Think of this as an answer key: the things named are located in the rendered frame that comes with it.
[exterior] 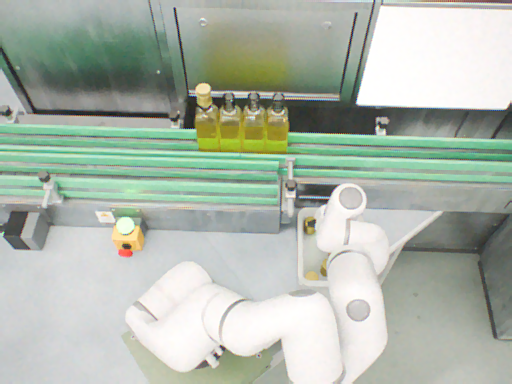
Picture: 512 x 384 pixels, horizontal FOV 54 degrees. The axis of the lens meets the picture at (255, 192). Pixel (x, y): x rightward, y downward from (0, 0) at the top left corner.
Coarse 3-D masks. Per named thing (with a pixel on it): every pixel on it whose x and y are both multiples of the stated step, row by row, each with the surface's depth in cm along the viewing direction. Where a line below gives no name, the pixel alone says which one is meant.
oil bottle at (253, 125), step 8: (248, 112) 120; (264, 112) 122; (248, 120) 120; (256, 120) 120; (264, 120) 121; (248, 128) 122; (256, 128) 122; (264, 128) 123; (248, 136) 125; (256, 136) 125; (264, 136) 125; (248, 144) 127; (256, 144) 127; (264, 144) 128; (248, 152) 130; (256, 152) 130; (264, 152) 131
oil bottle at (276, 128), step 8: (272, 120) 120; (280, 120) 120; (288, 120) 121; (272, 128) 122; (280, 128) 122; (272, 136) 124; (280, 136) 124; (272, 144) 127; (280, 144) 127; (272, 152) 130; (280, 152) 130
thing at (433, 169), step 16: (272, 160) 130; (304, 160) 130; (320, 160) 129; (336, 160) 129; (352, 160) 129; (368, 160) 128; (384, 160) 128; (400, 160) 128; (416, 160) 128; (432, 160) 128; (448, 160) 128; (352, 176) 135; (368, 176) 134; (384, 176) 134; (400, 176) 134; (416, 176) 133; (432, 176) 133; (448, 176) 133; (464, 176) 133; (480, 176) 132; (496, 176) 132
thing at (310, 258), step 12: (300, 216) 134; (312, 216) 137; (360, 216) 134; (300, 228) 132; (300, 240) 130; (312, 240) 138; (300, 252) 128; (312, 252) 136; (324, 252) 136; (300, 264) 126; (312, 264) 134; (300, 276) 124; (324, 276) 132
